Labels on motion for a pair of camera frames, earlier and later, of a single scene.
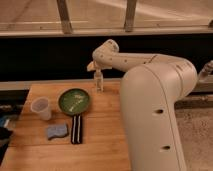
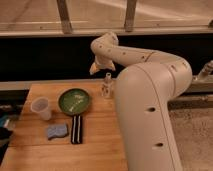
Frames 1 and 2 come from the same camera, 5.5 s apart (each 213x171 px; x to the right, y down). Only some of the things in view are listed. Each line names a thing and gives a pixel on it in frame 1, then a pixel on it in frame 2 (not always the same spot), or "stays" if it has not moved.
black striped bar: [76, 129] stays
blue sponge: [57, 131] stays
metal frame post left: [65, 16] stays
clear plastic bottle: [99, 81] → [107, 86]
